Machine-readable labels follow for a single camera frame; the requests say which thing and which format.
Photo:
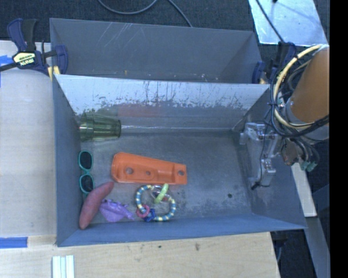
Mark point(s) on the grey metal bin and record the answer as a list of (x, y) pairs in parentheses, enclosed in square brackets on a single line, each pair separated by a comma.
[(191, 152)]

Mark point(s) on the teal sunglasses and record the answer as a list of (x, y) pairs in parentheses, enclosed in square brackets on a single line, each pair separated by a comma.
[(85, 161)]

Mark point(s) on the orange flat plastic piece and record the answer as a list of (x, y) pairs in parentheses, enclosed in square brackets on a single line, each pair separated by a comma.
[(139, 171)]

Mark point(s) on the red-brown toy sweet potato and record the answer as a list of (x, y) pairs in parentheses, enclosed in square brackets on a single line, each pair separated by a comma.
[(91, 204)]

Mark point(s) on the dark green clear plastic cup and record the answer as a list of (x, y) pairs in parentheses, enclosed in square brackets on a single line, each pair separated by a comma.
[(101, 127)]

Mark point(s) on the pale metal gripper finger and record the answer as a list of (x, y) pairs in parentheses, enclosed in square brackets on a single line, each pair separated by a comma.
[(253, 132), (266, 172)]

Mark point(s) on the purple toy animal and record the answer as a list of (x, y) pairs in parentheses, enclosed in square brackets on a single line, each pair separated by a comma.
[(113, 210)]

